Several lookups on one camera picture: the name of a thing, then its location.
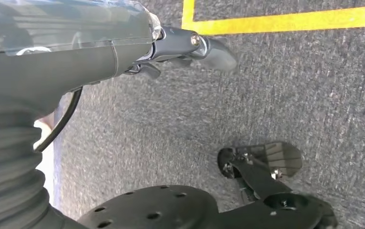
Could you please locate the robot left leg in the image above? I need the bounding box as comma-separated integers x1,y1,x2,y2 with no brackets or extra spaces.
76,158,339,229

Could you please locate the yellow floor tape square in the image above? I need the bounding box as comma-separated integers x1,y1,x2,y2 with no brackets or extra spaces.
181,0,365,36

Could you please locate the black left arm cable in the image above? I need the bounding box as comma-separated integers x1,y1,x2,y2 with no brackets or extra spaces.
33,87,84,153

